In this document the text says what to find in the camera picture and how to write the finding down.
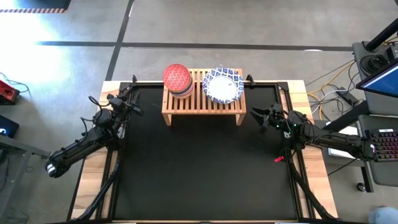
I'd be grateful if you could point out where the computer monitor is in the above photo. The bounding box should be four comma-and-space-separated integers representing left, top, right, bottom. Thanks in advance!
355, 58, 398, 99

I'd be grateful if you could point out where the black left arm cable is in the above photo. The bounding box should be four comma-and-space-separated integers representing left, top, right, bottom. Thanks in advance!
80, 95, 105, 139

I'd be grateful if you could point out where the person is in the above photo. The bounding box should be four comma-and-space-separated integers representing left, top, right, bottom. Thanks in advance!
368, 205, 398, 224

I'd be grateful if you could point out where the dark hazard striped floor mat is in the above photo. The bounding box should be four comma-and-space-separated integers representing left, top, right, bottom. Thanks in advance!
0, 0, 72, 14

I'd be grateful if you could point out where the grey computer desk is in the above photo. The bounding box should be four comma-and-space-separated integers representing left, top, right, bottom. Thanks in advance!
352, 40, 398, 187

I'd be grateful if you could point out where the black device with blue light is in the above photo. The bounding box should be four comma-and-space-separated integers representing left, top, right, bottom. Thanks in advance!
0, 114, 20, 138

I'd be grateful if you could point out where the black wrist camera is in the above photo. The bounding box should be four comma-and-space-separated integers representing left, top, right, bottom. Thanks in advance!
109, 95, 125, 108
281, 119, 297, 135

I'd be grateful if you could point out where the grey side desk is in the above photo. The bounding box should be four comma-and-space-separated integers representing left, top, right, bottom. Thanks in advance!
0, 133, 51, 224

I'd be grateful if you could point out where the yellow floor cable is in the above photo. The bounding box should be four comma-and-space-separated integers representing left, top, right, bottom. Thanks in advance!
306, 60, 356, 121

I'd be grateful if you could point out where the black backlit keyboard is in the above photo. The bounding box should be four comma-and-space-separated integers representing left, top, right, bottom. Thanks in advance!
364, 127, 398, 162

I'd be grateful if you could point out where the black desk leg frame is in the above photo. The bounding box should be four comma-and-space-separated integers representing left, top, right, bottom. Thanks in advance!
323, 99, 374, 193

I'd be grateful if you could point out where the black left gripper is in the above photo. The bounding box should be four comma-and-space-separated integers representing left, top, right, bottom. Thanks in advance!
113, 96, 145, 118

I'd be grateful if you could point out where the black table frame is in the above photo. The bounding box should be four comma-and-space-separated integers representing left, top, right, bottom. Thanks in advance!
102, 79, 307, 223

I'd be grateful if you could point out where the red black floor device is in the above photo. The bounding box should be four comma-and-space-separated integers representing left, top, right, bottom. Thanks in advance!
0, 79, 20, 105

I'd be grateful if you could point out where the wooden slatted shelf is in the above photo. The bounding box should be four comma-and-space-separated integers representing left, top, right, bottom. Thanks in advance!
161, 68, 248, 127

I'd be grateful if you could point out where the black monitor pole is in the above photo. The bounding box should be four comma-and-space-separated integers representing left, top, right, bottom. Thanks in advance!
364, 17, 398, 52

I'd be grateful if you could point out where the dark table mat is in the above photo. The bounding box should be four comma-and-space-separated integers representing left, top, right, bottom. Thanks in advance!
119, 83, 299, 222

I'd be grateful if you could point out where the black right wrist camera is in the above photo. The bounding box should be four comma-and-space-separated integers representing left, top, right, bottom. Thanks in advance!
281, 119, 297, 135

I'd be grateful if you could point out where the red white chevron bowl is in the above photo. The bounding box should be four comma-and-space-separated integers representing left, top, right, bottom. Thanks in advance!
162, 63, 192, 93

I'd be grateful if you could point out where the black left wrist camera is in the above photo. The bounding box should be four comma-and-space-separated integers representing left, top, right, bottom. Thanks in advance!
109, 95, 125, 108

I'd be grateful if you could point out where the black power strip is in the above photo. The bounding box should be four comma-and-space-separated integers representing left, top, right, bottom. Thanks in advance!
336, 88, 355, 106

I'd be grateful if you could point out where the coiled black cable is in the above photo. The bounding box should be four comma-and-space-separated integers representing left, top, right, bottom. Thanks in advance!
359, 54, 388, 74

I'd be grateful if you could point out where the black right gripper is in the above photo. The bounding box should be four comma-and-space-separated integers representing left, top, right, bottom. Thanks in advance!
250, 103, 292, 134

